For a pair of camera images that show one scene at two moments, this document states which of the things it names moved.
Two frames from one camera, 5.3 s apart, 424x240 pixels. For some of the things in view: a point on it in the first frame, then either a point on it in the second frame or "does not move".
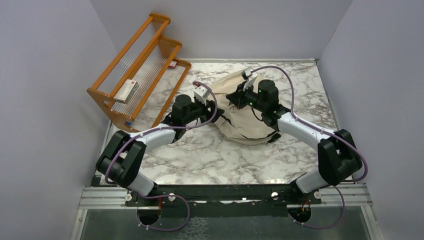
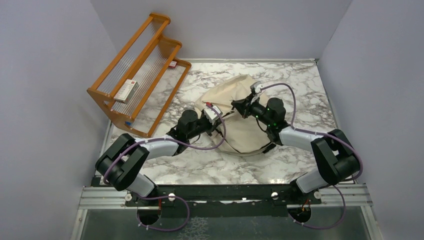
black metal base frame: x=225 y=194 does not move
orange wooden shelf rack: x=137 y=86 does not move
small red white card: x=172 y=64 does not move
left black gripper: x=210 y=104 -> x=211 y=128
